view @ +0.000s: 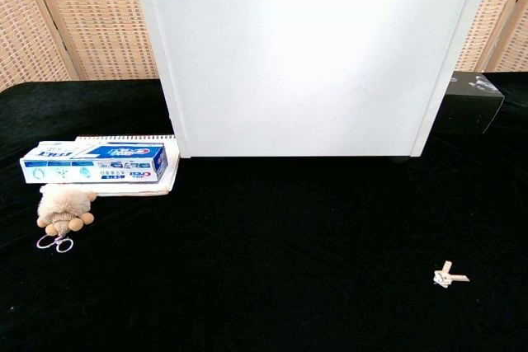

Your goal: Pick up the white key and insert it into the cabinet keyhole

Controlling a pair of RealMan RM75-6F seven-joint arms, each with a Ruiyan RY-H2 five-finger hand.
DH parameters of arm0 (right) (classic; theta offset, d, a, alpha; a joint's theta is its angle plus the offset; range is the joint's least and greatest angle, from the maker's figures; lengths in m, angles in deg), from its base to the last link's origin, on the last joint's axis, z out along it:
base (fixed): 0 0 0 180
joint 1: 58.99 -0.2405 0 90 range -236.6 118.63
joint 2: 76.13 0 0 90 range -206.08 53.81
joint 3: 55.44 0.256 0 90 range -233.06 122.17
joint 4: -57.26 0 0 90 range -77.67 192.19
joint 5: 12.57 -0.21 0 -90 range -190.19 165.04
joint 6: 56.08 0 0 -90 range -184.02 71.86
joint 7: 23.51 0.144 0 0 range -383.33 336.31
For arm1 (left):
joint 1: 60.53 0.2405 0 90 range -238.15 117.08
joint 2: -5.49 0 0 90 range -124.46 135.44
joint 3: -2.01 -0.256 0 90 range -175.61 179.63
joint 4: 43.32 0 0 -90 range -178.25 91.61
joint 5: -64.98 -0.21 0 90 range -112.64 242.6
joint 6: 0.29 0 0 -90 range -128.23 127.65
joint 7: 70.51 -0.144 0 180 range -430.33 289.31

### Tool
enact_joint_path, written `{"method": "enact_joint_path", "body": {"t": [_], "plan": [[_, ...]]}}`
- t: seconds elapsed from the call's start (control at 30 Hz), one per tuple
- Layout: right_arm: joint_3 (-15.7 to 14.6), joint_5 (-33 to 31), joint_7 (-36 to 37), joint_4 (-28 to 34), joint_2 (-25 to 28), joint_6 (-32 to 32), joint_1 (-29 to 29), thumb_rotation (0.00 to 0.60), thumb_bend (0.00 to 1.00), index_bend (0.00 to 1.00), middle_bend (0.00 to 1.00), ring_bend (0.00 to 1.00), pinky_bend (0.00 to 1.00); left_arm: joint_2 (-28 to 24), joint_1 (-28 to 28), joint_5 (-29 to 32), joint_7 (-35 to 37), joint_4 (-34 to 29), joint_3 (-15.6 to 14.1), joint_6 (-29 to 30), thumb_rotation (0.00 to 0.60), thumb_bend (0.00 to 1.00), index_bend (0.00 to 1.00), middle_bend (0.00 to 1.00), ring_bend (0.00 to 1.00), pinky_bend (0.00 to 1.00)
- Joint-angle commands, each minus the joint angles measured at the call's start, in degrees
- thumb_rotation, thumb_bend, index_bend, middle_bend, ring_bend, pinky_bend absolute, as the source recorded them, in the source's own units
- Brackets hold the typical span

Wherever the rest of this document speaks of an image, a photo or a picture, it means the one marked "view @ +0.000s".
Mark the white spiral notebook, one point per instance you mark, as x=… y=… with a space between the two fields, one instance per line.
x=173 y=170

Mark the white cabinet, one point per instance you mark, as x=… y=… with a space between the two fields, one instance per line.
x=297 y=59

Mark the black velvet tablecloth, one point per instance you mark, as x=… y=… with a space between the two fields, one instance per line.
x=264 y=265

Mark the blue white toothpaste box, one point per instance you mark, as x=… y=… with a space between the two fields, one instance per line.
x=95 y=162

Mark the black cardboard box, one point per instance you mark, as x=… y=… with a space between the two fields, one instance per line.
x=470 y=109

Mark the small wooden clothespin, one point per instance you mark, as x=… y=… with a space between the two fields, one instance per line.
x=442 y=278

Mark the woven rattan folding screen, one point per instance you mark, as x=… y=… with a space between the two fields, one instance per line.
x=491 y=18
x=95 y=18

